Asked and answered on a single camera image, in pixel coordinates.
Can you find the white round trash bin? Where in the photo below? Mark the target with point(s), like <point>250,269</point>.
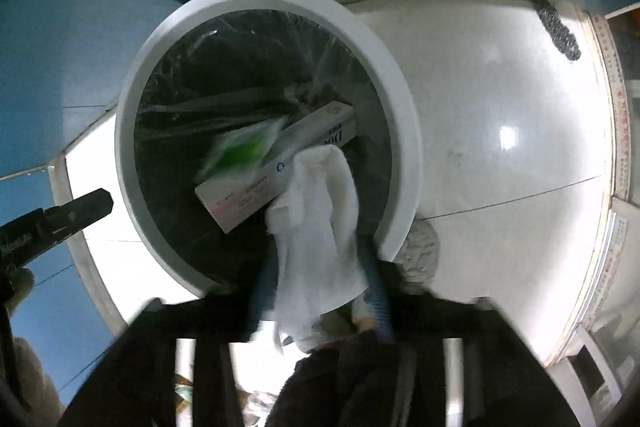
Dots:
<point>395,107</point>

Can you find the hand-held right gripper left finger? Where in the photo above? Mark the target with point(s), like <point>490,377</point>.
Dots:
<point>262,292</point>

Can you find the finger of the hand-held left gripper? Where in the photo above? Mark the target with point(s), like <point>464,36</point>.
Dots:
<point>82,208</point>

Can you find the clear plastic bin liner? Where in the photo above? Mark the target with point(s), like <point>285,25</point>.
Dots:
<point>220,97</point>

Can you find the person's left forearm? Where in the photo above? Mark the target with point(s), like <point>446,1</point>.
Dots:
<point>32,372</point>

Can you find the long white carton box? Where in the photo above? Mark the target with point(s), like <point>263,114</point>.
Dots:
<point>305,142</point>

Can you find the grey crumpled cloth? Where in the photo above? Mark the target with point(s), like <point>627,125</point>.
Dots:
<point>422,252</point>

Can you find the white tissue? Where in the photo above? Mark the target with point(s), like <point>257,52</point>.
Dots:
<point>320,227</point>

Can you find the printed wooden edge strip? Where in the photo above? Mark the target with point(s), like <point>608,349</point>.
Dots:
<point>616,107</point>

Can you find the green and white packet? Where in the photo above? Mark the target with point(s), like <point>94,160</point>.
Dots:
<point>240,152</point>

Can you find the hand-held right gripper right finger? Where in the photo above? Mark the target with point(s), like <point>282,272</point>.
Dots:
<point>378,302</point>

